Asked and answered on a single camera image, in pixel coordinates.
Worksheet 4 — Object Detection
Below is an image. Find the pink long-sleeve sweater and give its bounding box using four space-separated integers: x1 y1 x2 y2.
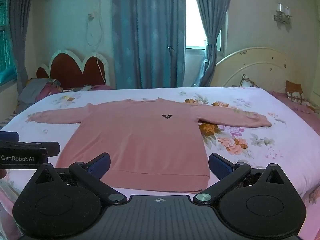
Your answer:
29 99 271 192

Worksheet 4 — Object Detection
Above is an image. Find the pile of clothes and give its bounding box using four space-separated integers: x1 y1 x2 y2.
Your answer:
15 78 62 114

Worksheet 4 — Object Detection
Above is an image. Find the left hand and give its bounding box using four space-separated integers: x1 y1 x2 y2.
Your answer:
0 169 7 179

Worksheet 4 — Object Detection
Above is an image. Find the red heart-shaped headboard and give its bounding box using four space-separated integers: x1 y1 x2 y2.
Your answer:
36 50 111 89

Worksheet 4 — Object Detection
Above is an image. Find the orange patterned pillow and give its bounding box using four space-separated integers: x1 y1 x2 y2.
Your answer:
285 80 311 107

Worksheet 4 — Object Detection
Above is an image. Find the cream round headboard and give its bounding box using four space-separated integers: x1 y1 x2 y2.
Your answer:
210 47 302 93

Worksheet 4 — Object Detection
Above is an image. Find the grey left curtain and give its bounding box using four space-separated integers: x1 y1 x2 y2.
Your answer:
6 0 31 94

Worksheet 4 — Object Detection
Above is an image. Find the blue centre curtain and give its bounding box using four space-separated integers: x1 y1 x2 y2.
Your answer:
112 0 186 89

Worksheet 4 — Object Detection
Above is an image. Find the blue tied right curtain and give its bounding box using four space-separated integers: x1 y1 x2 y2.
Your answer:
194 0 231 87

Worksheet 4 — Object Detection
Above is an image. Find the white charging cable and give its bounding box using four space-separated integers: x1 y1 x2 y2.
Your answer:
86 12 107 86

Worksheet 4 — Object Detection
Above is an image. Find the crystal wall lamp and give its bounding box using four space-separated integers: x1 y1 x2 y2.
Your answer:
273 3 292 25

